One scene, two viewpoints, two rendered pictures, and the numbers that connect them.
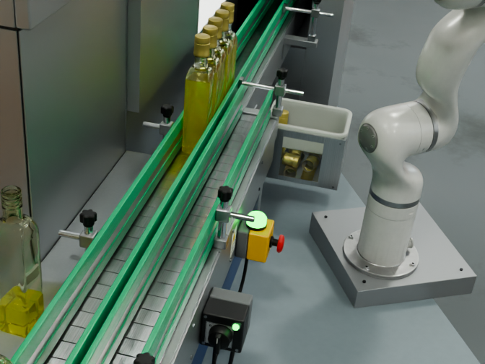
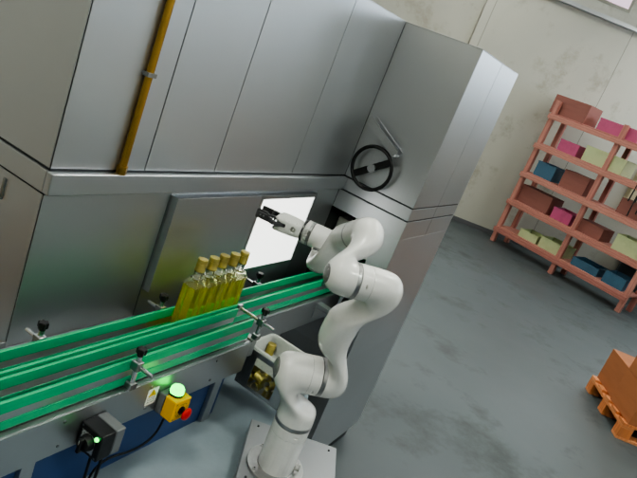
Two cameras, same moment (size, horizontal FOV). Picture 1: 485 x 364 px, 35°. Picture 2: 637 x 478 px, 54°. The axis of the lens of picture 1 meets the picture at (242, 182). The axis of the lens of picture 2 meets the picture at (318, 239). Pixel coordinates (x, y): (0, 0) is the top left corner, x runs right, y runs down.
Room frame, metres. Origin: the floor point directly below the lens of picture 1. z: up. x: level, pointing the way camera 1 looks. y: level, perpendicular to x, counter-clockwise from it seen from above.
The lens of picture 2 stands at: (-0.15, -0.68, 2.09)
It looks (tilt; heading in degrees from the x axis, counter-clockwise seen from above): 16 degrees down; 15
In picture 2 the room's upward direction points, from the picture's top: 22 degrees clockwise
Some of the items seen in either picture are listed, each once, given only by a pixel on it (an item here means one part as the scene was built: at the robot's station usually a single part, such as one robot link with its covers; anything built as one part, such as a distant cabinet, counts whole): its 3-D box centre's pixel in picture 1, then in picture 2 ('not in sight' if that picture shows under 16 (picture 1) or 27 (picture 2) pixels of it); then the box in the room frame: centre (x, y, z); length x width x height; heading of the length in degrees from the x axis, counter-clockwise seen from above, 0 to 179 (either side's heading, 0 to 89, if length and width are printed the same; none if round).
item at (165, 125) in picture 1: (157, 131); (154, 309); (1.54, 0.20, 1.11); 0.07 x 0.04 x 0.13; 80
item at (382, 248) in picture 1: (387, 224); (283, 444); (1.57, -0.36, 0.90); 0.19 x 0.19 x 0.18
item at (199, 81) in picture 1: (198, 108); (187, 305); (1.58, 0.12, 1.16); 0.06 x 0.06 x 0.21; 81
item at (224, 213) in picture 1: (234, 220); (141, 373); (1.21, 0.01, 1.11); 0.07 x 0.04 x 0.13; 80
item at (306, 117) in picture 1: (307, 129); (280, 361); (1.90, -0.17, 0.97); 0.22 x 0.17 x 0.09; 80
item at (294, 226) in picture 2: not in sight; (292, 225); (1.82, -0.04, 1.49); 0.11 x 0.10 x 0.07; 96
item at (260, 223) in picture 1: (256, 219); (177, 390); (1.37, -0.04, 1.01); 0.04 x 0.04 x 0.03
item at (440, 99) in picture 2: not in sight; (428, 137); (2.99, -0.17, 1.86); 0.70 x 0.37 x 0.89; 170
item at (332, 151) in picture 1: (296, 143); (270, 368); (1.91, -0.14, 0.92); 0.27 x 0.17 x 0.15; 80
